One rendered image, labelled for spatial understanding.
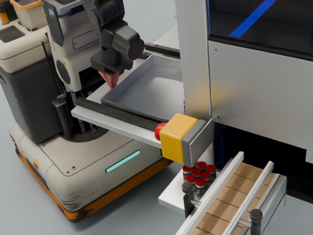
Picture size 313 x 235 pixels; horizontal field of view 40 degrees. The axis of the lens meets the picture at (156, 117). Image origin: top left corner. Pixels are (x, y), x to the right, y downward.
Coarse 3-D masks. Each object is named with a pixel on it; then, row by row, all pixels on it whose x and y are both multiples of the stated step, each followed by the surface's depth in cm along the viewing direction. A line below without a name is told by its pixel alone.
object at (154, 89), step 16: (144, 64) 133; (160, 64) 136; (176, 64) 132; (128, 80) 128; (144, 80) 130; (160, 80) 129; (176, 80) 128; (112, 96) 123; (128, 96) 125; (144, 96) 124; (160, 96) 123; (176, 96) 122; (128, 112) 116; (144, 112) 112; (160, 112) 117; (176, 112) 116
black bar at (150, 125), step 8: (80, 104) 123; (88, 104) 121; (96, 104) 120; (104, 112) 119; (112, 112) 116; (120, 112) 116; (128, 120) 114; (136, 120) 112; (144, 120) 112; (152, 128) 110
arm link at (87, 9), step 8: (88, 0) 102; (96, 0) 101; (104, 0) 103; (112, 0) 104; (88, 8) 104; (96, 8) 101; (104, 8) 102; (112, 8) 104; (120, 8) 105; (104, 16) 103; (112, 16) 105; (104, 24) 105
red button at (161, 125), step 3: (162, 123) 92; (165, 123) 92; (159, 126) 91; (162, 126) 91; (156, 129) 91; (159, 129) 91; (156, 132) 91; (156, 135) 91; (159, 135) 91; (156, 138) 92; (159, 138) 91
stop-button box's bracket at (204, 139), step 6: (210, 120) 89; (204, 126) 88; (210, 126) 89; (204, 132) 88; (210, 132) 90; (198, 138) 86; (204, 138) 89; (210, 138) 91; (192, 144) 85; (198, 144) 87; (204, 144) 89; (210, 144) 92; (192, 150) 85; (198, 150) 88; (204, 150) 90; (192, 156) 86; (198, 156) 89; (192, 162) 87
